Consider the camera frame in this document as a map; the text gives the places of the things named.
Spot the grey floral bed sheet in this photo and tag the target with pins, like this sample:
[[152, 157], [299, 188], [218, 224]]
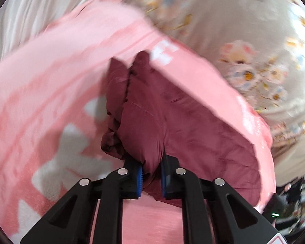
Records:
[[231, 25]]

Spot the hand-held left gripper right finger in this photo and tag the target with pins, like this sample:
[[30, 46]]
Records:
[[190, 203]]

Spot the white satin curtain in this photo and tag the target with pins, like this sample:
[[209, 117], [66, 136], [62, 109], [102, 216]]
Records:
[[35, 12]]

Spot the pink fleece blanket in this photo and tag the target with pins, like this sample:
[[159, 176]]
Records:
[[53, 94]]

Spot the dark blurred clutter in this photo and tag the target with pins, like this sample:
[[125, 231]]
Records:
[[300, 198]]

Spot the maroon puffer jacket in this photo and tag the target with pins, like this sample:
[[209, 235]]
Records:
[[193, 132]]

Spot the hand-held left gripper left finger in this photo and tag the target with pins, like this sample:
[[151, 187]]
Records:
[[109, 203]]

